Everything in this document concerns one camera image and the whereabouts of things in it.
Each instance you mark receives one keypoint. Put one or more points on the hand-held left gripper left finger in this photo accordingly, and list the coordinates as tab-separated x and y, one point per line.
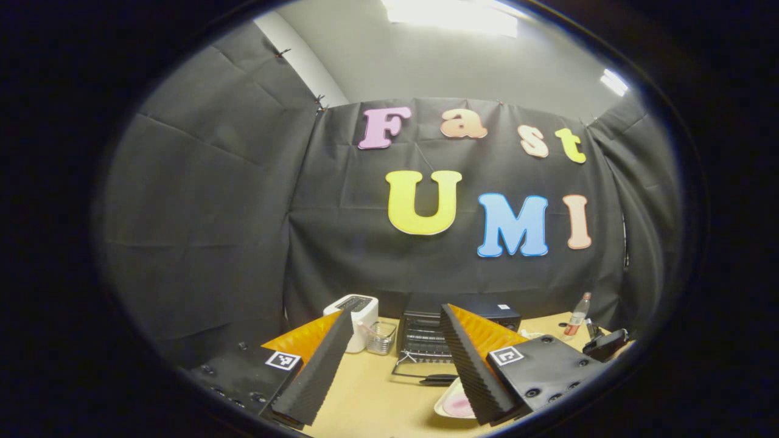
316	371

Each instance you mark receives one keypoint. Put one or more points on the cream plate with red food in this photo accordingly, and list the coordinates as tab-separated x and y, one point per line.
453	403

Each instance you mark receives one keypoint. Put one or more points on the black electric oven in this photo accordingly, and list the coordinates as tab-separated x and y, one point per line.
420	334

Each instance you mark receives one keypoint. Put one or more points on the white toaster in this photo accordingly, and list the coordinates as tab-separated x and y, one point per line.
362	316

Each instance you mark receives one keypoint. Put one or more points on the pink striped stick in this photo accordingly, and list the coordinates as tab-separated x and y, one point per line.
367	328

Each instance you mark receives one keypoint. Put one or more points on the large ceiling light panel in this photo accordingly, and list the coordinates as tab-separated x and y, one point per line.
453	15

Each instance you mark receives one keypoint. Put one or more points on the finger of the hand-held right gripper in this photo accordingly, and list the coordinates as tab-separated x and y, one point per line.
605	345

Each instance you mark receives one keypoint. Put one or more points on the black backdrop cloth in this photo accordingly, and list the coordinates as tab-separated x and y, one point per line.
243	243

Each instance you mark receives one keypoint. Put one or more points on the clear bottle with red label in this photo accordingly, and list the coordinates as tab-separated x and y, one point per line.
575	319

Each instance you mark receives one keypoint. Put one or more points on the small ceiling light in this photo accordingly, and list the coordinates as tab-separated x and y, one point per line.
613	82

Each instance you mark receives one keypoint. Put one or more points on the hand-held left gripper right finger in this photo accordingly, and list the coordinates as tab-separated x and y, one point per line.
471	371

